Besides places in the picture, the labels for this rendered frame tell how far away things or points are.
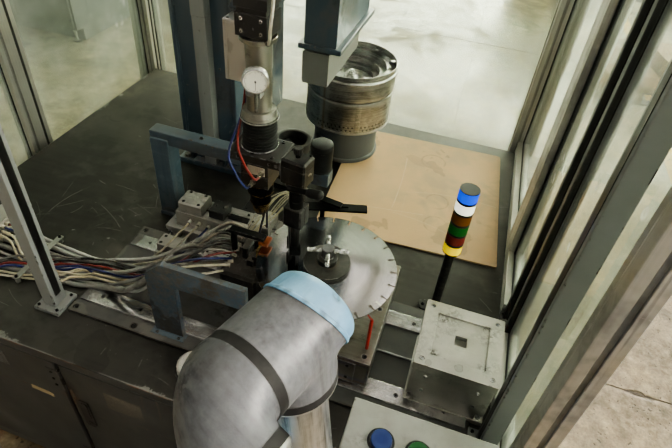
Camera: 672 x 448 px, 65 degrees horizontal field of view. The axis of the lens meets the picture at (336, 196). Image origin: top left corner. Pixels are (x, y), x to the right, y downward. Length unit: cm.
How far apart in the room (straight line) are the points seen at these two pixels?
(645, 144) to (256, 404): 51
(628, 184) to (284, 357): 46
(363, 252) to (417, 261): 33
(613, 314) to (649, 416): 180
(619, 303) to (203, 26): 127
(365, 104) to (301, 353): 123
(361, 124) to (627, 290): 121
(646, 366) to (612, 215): 194
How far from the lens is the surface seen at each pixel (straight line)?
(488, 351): 122
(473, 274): 158
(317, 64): 131
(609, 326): 74
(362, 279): 121
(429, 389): 123
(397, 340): 136
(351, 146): 183
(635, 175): 72
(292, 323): 58
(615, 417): 244
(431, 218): 171
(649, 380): 262
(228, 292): 114
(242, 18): 94
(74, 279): 155
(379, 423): 108
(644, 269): 67
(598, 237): 78
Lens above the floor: 185
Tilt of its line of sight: 39 degrees down
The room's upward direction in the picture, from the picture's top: 6 degrees clockwise
